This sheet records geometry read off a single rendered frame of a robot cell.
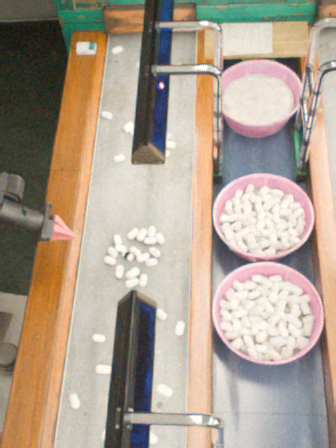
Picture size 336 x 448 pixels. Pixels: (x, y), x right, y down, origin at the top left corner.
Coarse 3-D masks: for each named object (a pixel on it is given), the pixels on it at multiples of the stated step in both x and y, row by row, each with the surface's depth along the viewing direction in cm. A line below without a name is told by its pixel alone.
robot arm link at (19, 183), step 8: (0, 176) 147; (8, 176) 148; (16, 176) 149; (0, 184) 145; (8, 184) 147; (16, 184) 148; (0, 192) 141; (8, 192) 146; (16, 192) 146; (0, 200) 140
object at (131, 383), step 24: (120, 312) 119; (144, 312) 117; (120, 336) 115; (144, 336) 115; (120, 360) 112; (144, 360) 113; (120, 384) 109; (144, 384) 111; (120, 408) 106; (144, 408) 109; (120, 432) 103; (144, 432) 107
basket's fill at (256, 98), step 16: (240, 80) 195; (256, 80) 194; (272, 80) 193; (224, 96) 191; (240, 96) 191; (256, 96) 190; (272, 96) 189; (288, 96) 189; (240, 112) 188; (256, 112) 186; (272, 112) 187; (288, 112) 186
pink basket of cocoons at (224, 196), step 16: (256, 176) 170; (272, 176) 170; (224, 192) 169; (288, 192) 170; (304, 192) 166; (304, 208) 167; (224, 240) 160; (304, 240) 158; (240, 256) 166; (256, 256) 157; (272, 256) 157
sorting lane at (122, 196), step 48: (192, 48) 202; (192, 96) 191; (96, 144) 184; (192, 144) 181; (96, 192) 175; (144, 192) 174; (192, 192) 172; (96, 240) 166; (144, 240) 165; (96, 288) 159; (144, 288) 158; (96, 384) 146; (96, 432) 140
